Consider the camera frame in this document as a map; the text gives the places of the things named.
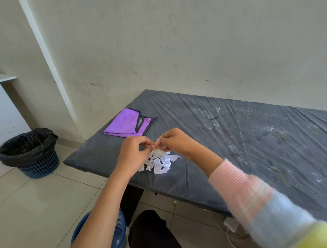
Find blue mesh waste basket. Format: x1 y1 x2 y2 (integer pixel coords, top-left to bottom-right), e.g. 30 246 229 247
71 208 126 248

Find person's black trousers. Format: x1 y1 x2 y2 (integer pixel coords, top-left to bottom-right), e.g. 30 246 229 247
127 210 182 248

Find white wall conduit strip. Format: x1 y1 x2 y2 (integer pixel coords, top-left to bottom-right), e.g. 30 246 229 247
18 0 83 142

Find person's right hand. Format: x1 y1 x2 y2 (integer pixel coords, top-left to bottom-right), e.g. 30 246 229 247
155 127 200 160

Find person's left hand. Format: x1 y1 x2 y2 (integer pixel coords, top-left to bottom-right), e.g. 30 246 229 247
113 136 156 177

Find purple cloth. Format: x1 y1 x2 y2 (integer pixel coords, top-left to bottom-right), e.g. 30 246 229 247
103 108 159 138

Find person's left forearm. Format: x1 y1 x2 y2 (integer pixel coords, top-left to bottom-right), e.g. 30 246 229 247
70 168 135 248

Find black garbage bag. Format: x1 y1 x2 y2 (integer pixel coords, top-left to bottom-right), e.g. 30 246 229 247
0 127 59 168

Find person's right forearm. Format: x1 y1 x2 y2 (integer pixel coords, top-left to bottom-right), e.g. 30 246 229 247
188 145 327 248

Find gathered paper scraps pile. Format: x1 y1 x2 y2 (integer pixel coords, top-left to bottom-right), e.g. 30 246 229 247
139 151 181 175

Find dark grey covered table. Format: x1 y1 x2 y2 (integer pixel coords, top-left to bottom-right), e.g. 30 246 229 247
63 89 327 223

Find white cable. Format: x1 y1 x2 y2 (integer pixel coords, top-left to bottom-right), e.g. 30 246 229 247
217 222 251 248

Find white cabinet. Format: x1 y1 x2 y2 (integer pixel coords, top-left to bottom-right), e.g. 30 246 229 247
0 73 31 146

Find blue plastic waste basket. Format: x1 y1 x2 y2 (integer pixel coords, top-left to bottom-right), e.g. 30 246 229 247
16 151 60 179

